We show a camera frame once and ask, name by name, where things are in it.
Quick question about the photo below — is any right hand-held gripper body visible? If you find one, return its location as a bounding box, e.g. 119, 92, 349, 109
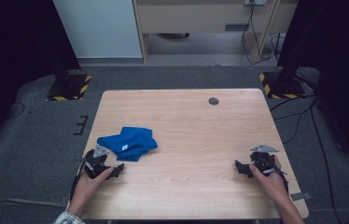
250, 144, 284, 176

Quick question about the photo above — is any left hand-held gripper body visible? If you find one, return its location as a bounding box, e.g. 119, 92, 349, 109
83, 144, 111, 180

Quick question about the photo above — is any blue cloth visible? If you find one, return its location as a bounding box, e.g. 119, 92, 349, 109
96, 126, 159, 162

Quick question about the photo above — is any person's right hand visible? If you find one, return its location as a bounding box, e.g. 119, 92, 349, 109
249, 155, 288, 204

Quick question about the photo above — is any person's left hand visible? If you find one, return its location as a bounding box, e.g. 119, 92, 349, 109
68, 167, 114, 213

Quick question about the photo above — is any black striped stand base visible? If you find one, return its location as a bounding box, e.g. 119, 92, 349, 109
258, 71, 307, 100
46, 73, 92, 102

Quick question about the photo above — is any white cabinet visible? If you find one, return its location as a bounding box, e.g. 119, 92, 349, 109
52, 0, 143, 59

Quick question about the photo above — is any black curtain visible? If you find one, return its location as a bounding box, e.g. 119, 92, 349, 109
276, 0, 349, 176
0, 0, 81, 158

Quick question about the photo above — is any dark flat object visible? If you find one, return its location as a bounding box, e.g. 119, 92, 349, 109
158, 32, 190, 40

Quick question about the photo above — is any light wooden desk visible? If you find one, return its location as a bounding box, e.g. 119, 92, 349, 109
132, 0, 300, 64

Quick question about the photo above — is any white power strip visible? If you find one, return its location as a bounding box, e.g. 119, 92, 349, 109
244, 0, 269, 7

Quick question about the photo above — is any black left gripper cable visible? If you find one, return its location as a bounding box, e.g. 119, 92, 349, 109
69, 158, 87, 203

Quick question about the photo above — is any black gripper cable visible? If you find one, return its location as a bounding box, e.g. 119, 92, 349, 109
274, 166, 290, 194
69, 158, 87, 203

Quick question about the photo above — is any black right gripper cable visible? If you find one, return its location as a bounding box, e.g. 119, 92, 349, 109
274, 166, 290, 194

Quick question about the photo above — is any long black floor cable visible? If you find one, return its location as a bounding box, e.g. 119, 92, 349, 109
269, 92, 342, 224

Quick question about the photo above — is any short black floor cable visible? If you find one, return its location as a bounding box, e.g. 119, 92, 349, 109
7, 102, 26, 119

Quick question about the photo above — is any grey floor cord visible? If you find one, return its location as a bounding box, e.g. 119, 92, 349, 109
0, 198, 68, 208

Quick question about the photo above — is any black hanging power cable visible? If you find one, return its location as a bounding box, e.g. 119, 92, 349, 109
241, 3, 278, 65

